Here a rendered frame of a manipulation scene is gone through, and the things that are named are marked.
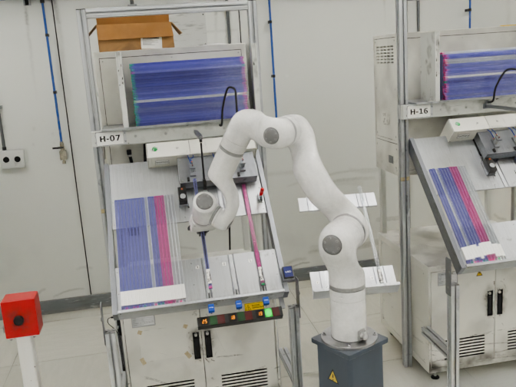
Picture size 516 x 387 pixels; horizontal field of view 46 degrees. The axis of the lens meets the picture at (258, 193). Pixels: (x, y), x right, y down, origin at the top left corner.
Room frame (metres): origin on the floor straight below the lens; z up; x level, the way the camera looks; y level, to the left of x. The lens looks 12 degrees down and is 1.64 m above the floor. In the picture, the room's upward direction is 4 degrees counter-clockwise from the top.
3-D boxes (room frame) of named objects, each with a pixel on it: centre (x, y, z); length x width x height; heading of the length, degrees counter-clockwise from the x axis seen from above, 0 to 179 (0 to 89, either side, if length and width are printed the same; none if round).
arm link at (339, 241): (1.90, -0.26, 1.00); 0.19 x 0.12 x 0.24; 151
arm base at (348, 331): (1.93, -0.27, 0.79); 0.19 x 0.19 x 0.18
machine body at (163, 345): (2.91, 0.35, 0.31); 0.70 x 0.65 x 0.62; 100
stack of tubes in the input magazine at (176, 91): (2.80, 0.27, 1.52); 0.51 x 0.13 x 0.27; 100
